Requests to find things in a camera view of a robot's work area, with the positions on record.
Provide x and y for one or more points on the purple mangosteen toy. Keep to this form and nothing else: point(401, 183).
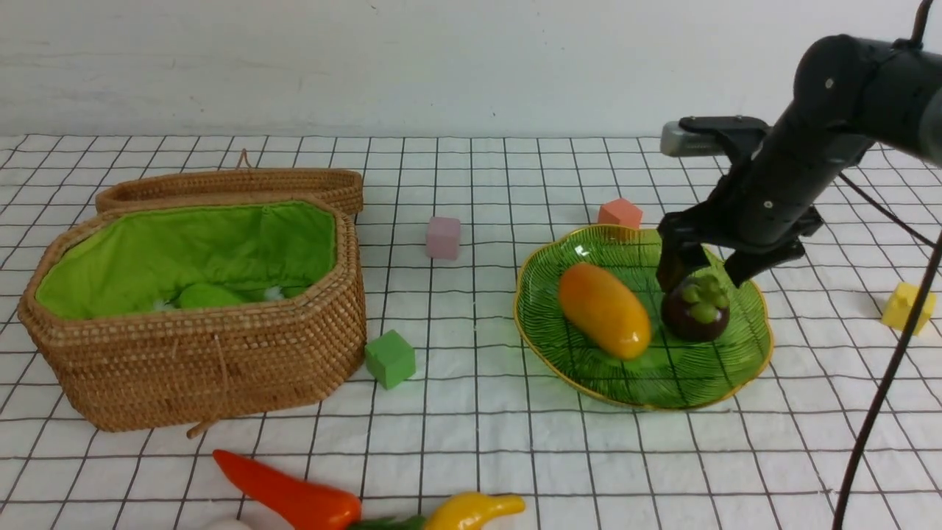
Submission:
point(698, 309)

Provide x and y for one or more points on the yellow foam cube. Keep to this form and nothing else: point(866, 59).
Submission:
point(900, 305)

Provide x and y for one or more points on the green glass leaf plate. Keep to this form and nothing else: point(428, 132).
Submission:
point(672, 374)

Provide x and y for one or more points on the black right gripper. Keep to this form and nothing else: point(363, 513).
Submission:
point(759, 209)

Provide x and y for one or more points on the white radish toy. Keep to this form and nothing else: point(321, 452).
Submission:
point(226, 524)

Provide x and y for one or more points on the orange foam cube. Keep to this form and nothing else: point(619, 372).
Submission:
point(620, 212)

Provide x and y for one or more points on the yellow banana toy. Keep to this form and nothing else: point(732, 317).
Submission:
point(473, 510)

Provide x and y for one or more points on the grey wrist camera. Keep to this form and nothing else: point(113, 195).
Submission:
point(736, 137)

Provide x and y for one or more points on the pink foam cube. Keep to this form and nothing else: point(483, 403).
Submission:
point(443, 238)

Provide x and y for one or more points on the red chili pepper toy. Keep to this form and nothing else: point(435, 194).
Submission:
point(302, 504)

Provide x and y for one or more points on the green chayote gourd toy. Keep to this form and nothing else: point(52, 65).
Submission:
point(204, 295)

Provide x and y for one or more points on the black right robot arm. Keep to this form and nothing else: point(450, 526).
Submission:
point(848, 94)

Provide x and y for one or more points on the woven rattan basket green lining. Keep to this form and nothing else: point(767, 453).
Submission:
point(101, 310)

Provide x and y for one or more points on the white black grid tablecloth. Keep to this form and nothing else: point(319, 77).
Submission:
point(482, 412)

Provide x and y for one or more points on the green foam cube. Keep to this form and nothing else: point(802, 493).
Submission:
point(390, 359)

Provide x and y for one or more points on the orange mango toy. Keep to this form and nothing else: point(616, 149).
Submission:
point(606, 310)

